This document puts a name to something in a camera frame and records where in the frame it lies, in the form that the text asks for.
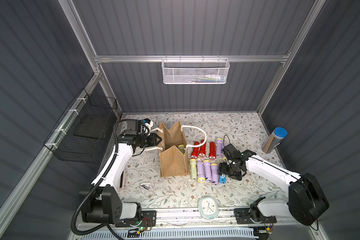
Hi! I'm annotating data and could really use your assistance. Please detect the blue flashlight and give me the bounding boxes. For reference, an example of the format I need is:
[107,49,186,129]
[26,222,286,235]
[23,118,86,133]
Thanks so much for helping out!
[219,175,226,184]

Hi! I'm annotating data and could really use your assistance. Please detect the brown burlap tote bag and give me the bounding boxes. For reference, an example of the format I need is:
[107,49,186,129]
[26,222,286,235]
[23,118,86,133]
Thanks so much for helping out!
[148,121,207,178]

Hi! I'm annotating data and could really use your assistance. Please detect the green flashlight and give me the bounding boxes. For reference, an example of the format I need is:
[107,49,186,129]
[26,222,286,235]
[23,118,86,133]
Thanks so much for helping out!
[178,144,186,154]
[190,159,197,180]

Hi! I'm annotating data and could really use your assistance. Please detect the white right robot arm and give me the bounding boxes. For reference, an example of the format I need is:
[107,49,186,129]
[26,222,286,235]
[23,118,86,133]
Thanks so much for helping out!
[219,144,330,226]

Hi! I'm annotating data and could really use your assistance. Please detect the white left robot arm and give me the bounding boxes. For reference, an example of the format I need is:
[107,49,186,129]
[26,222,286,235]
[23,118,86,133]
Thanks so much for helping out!
[71,119,162,236]

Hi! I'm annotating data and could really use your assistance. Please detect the red flashlight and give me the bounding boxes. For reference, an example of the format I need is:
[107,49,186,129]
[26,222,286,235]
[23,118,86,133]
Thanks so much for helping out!
[199,140,206,157]
[191,147,200,159]
[209,142,216,160]

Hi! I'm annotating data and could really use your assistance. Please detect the purple flashlight upper row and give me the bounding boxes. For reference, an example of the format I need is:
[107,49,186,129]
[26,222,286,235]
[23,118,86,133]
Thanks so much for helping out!
[216,138,223,157]

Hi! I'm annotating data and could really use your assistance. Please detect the red flashlight far left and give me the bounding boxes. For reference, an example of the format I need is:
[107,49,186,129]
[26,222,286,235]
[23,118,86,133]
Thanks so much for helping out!
[191,147,200,159]

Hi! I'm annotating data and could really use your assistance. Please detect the floral table mat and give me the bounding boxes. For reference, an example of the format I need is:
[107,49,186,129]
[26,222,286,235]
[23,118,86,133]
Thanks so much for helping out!
[119,113,286,209]

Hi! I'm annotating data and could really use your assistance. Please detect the mint green alarm clock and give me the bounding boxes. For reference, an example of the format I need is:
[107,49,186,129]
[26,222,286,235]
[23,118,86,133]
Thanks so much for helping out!
[198,196,219,220]

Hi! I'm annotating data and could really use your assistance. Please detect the steel bottle blue cap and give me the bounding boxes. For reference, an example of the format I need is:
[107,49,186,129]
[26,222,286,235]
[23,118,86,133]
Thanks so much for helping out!
[262,127,288,154]

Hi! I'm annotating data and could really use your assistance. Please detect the markers in white basket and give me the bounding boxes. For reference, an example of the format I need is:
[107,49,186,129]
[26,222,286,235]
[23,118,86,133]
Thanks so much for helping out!
[189,74,226,84]

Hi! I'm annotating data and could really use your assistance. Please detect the white vented strip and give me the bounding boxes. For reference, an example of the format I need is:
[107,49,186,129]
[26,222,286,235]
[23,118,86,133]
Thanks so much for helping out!
[79,229,256,240]

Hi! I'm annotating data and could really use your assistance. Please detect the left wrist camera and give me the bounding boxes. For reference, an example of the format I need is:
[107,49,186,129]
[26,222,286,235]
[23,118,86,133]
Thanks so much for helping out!
[142,118,154,130]

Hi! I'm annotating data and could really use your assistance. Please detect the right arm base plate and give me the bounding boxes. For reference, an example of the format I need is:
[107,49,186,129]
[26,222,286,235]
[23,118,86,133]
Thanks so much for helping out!
[234,208,277,224]

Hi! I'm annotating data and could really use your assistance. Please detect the black wire basket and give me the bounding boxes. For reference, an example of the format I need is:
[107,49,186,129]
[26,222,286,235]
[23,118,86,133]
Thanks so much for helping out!
[44,90,118,164]

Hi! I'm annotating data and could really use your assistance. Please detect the white wire mesh basket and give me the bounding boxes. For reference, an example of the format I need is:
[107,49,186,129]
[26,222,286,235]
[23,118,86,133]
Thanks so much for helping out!
[161,57,230,85]

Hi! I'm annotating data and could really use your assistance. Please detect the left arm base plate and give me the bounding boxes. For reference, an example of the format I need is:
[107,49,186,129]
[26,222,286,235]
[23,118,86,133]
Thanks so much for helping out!
[115,211,157,228]

